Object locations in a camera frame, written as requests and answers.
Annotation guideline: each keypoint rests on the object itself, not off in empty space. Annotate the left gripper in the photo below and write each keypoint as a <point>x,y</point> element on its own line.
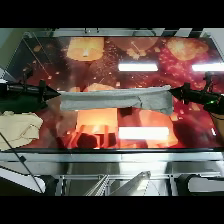
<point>40,90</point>

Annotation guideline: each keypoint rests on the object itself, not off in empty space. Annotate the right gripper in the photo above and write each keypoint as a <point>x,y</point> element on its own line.
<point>188,93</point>

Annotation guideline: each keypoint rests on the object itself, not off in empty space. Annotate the grey T-shirt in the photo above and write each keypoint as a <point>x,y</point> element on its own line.
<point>110,98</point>

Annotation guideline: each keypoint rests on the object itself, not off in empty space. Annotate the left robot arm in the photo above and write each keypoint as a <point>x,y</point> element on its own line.
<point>13,88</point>

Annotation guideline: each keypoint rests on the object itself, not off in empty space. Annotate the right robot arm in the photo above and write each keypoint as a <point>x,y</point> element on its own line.
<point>210,99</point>

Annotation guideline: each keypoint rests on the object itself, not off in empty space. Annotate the beige garment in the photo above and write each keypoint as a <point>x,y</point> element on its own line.
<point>18,128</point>

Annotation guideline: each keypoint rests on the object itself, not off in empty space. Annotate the silver frame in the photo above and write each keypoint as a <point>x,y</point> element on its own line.
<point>100,157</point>

